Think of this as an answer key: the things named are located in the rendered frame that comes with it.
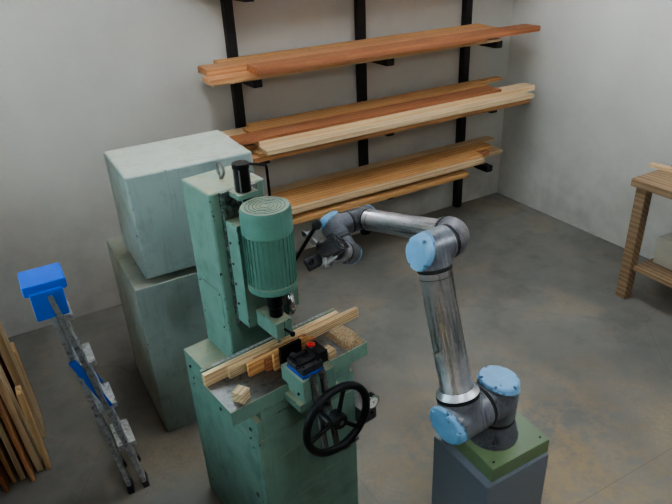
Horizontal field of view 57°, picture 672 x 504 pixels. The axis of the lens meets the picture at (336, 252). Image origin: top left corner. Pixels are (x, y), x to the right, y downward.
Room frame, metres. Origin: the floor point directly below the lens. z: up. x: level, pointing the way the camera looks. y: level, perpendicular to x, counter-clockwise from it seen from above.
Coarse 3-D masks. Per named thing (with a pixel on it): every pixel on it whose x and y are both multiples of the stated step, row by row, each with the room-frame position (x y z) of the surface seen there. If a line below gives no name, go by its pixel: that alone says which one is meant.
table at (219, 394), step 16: (320, 336) 1.97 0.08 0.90; (336, 352) 1.86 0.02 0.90; (352, 352) 1.88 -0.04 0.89; (336, 368) 1.83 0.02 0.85; (224, 384) 1.71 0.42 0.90; (240, 384) 1.71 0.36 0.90; (256, 384) 1.70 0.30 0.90; (272, 384) 1.70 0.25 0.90; (224, 400) 1.63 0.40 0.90; (256, 400) 1.62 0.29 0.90; (272, 400) 1.66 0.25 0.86; (288, 400) 1.67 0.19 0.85; (224, 416) 1.60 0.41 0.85; (240, 416) 1.58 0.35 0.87
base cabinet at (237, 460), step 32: (192, 384) 2.05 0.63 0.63; (352, 416) 1.87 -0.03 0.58; (224, 448) 1.86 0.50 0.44; (256, 448) 1.63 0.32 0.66; (288, 448) 1.68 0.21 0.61; (352, 448) 1.86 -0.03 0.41; (224, 480) 1.91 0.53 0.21; (256, 480) 1.66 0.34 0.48; (288, 480) 1.67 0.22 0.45; (320, 480) 1.76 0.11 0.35; (352, 480) 1.86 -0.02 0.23
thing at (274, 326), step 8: (256, 312) 1.92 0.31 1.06; (264, 312) 1.90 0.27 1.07; (264, 320) 1.88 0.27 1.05; (272, 320) 1.84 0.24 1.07; (280, 320) 1.84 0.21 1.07; (288, 320) 1.85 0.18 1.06; (264, 328) 1.88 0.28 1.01; (272, 328) 1.84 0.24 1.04; (280, 328) 1.83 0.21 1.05; (288, 328) 1.85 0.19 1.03; (280, 336) 1.82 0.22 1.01
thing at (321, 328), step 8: (344, 312) 2.07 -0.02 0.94; (352, 312) 2.08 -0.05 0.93; (328, 320) 2.02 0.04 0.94; (336, 320) 2.03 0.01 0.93; (344, 320) 2.05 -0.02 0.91; (312, 328) 1.97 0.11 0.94; (320, 328) 1.98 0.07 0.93; (328, 328) 2.00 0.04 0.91; (296, 336) 1.92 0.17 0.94; (248, 360) 1.79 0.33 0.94; (232, 368) 1.75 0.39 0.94; (240, 368) 1.76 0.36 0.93; (232, 376) 1.74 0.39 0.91
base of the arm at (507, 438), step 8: (512, 424) 1.65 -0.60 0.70; (480, 432) 1.65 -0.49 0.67; (488, 432) 1.64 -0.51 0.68; (496, 432) 1.63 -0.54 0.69; (504, 432) 1.63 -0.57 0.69; (512, 432) 1.64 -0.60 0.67; (472, 440) 1.66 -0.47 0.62; (480, 440) 1.64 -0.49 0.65; (488, 440) 1.63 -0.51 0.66; (496, 440) 1.62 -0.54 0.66; (504, 440) 1.62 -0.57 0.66; (512, 440) 1.63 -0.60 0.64; (488, 448) 1.62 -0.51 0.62; (496, 448) 1.61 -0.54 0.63; (504, 448) 1.62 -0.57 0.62
